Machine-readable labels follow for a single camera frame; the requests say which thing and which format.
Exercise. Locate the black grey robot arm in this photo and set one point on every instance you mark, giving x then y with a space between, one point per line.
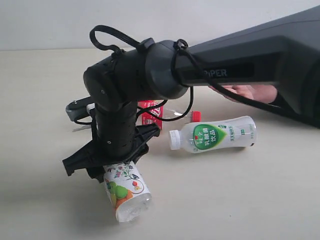
274 67

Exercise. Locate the black sleeved forearm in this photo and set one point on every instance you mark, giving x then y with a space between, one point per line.
284 110

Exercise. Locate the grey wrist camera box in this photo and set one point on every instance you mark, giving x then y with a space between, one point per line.
80 109

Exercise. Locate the clear cola bottle red label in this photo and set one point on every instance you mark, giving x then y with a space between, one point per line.
165 112

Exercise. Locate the person's open hand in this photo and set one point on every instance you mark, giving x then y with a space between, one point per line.
261 93

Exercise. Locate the white green label yogurt bottle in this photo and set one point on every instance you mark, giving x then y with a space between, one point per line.
200 137

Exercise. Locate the clear bottle floral label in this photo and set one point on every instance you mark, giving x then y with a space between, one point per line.
126 190

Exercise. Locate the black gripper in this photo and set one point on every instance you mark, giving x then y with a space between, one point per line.
118 137

